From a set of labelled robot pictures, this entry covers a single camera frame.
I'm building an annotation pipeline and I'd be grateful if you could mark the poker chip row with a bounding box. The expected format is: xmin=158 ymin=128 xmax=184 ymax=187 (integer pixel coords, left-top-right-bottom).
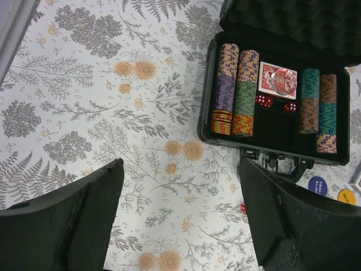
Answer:
xmin=299 ymin=68 xmax=320 ymax=134
xmin=232 ymin=50 xmax=259 ymax=137
xmin=211 ymin=43 xmax=239 ymax=136
xmin=316 ymin=74 xmax=337 ymax=154

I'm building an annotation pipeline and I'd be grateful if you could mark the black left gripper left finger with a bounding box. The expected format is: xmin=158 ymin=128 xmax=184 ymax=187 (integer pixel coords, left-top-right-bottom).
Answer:
xmin=1 ymin=159 xmax=125 ymax=270

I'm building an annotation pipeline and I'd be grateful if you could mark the rightmost poker chip row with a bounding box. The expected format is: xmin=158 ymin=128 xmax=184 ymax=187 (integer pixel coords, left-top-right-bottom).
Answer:
xmin=316 ymin=74 xmax=337 ymax=154

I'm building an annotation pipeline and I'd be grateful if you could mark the red die far left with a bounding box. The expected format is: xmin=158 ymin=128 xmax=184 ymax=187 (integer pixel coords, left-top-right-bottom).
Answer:
xmin=256 ymin=95 xmax=266 ymax=105

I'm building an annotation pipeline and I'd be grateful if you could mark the aluminium frame post left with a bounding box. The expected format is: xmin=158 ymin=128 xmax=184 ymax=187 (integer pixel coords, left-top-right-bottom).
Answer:
xmin=0 ymin=0 xmax=40 ymax=83

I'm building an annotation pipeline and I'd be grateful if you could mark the blue small blind button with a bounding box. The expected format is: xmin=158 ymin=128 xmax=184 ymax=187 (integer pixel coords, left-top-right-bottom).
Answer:
xmin=308 ymin=176 xmax=328 ymax=196

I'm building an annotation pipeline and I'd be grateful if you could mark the yellow big blind button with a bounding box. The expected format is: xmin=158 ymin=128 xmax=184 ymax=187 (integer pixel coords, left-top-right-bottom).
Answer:
xmin=337 ymin=189 xmax=356 ymax=206

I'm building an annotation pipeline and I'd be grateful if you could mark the black poker set case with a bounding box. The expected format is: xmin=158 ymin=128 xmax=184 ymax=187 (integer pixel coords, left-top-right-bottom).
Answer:
xmin=197 ymin=1 xmax=360 ymax=182

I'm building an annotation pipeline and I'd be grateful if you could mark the leftmost poker chip row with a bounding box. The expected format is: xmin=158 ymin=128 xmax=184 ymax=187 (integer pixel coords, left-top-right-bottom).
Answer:
xmin=211 ymin=43 xmax=239 ymax=136

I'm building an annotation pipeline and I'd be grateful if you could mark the blue card deck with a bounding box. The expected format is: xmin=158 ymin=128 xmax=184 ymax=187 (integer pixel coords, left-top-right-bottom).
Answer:
xmin=348 ymin=163 xmax=361 ymax=194

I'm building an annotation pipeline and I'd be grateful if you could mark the red die right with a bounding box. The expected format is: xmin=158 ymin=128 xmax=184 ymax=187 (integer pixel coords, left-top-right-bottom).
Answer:
xmin=284 ymin=102 xmax=297 ymax=112

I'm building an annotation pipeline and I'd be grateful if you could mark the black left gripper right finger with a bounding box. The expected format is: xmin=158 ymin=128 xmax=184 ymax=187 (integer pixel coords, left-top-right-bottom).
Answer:
xmin=239 ymin=158 xmax=360 ymax=270

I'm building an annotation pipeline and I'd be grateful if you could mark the floral patterned table mat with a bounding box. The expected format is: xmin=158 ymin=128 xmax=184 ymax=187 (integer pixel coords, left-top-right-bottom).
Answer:
xmin=1 ymin=1 xmax=360 ymax=270

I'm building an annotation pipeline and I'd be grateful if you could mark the red card deck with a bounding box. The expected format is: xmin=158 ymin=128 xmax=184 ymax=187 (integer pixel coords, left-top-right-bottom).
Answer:
xmin=258 ymin=62 xmax=297 ymax=100

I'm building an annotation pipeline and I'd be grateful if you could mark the red translucent die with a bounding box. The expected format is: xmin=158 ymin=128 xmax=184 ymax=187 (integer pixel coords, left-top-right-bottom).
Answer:
xmin=240 ymin=203 xmax=247 ymax=215

